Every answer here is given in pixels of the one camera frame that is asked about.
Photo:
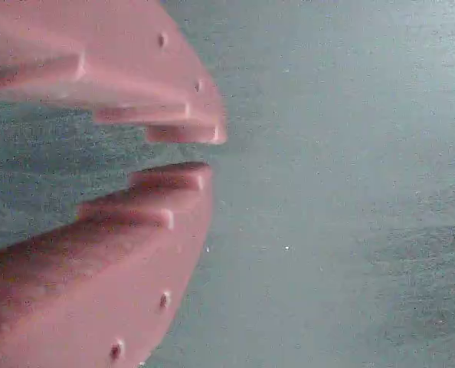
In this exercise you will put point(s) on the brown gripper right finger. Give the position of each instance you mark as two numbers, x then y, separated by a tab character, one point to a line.
116	57

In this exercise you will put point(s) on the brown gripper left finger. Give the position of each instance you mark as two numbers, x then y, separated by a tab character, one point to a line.
97	299

